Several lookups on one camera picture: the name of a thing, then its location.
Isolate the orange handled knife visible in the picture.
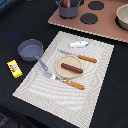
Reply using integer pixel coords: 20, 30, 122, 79
58, 49, 97, 63

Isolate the white woven placemat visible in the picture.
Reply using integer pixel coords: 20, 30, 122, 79
13, 31, 114, 128

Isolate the orange handled fork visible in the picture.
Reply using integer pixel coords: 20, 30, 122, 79
44, 72, 85, 90

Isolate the grey toy frying pan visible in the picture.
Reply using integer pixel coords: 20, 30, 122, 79
18, 39, 48, 71

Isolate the red toy tomato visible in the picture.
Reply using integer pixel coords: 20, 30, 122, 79
63, 0, 71, 8

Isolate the beige bowl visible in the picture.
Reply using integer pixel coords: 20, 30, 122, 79
116, 4, 128, 30

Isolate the yellow toy box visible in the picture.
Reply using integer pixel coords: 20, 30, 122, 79
7, 60, 23, 78

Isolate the brown toy sausage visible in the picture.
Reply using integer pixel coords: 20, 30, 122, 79
61, 63, 83, 74

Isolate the grey toy pot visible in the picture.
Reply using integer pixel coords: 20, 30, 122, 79
56, 0, 81, 19

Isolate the round wooden plate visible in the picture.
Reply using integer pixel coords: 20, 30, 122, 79
55, 55, 83, 79

